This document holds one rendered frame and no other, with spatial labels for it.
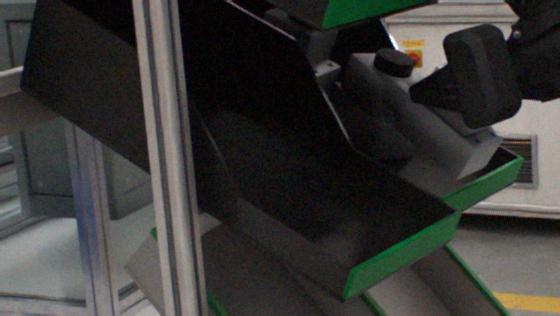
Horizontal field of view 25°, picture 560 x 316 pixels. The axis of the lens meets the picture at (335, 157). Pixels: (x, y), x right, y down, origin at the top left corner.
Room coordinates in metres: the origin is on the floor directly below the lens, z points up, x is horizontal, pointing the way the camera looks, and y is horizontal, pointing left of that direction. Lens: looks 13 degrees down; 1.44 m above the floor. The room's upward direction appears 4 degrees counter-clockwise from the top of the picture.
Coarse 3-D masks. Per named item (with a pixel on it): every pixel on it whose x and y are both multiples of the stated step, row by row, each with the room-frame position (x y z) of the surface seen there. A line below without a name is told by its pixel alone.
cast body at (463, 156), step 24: (432, 72) 0.87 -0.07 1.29; (408, 96) 0.88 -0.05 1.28; (408, 120) 0.88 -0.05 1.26; (432, 120) 0.87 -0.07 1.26; (456, 120) 0.85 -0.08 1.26; (432, 144) 0.87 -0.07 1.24; (456, 144) 0.85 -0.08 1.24; (480, 144) 0.85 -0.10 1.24; (456, 168) 0.85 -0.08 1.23; (480, 168) 0.88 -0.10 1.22
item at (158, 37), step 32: (160, 0) 0.74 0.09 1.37; (160, 32) 0.74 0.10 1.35; (160, 64) 0.74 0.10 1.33; (160, 96) 0.74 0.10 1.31; (160, 128) 0.75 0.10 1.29; (160, 160) 0.75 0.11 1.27; (192, 160) 0.76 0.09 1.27; (160, 192) 0.74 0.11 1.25; (192, 192) 0.75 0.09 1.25; (160, 224) 0.75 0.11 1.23; (192, 224) 0.75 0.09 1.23; (160, 256) 0.75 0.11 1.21; (192, 256) 0.75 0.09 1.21; (192, 288) 0.74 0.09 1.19
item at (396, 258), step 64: (64, 0) 0.85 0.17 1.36; (128, 0) 0.91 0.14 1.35; (192, 0) 0.93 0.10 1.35; (64, 64) 0.83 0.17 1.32; (128, 64) 0.79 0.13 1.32; (192, 64) 0.93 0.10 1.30; (256, 64) 0.90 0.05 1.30; (128, 128) 0.80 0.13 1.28; (192, 128) 0.77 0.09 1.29; (256, 128) 0.89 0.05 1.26; (320, 128) 0.87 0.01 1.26; (256, 192) 0.80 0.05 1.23; (320, 192) 0.82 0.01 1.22; (384, 192) 0.84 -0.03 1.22; (320, 256) 0.72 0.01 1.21; (384, 256) 0.73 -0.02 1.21
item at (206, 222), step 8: (8, 72) 0.88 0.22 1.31; (16, 72) 0.89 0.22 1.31; (0, 80) 0.87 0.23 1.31; (8, 80) 0.88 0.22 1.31; (16, 80) 0.88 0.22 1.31; (0, 88) 0.87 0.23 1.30; (8, 88) 0.88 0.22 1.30; (16, 88) 0.88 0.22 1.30; (0, 96) 0.87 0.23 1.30; (200, 216) 0.77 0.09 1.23; (208, 216) 0.77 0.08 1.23; (200, 224) 0.76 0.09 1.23; (208, 224) 0.77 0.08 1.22; (216, 224) 0.78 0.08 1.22; (200, 232) 0.76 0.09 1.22
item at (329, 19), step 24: (264, 0) 0.73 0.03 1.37; (288, 0) 0.72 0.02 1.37; (312, 0) 0.71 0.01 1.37; (336, 0) 0.70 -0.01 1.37; (360, 0) 0.73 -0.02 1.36; (384, 0) 0.75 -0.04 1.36; (408, 0) 0.78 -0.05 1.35; (432, 0) 0.81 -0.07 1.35; (312, 24) 0.71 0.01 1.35; (336, 24) 0.71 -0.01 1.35
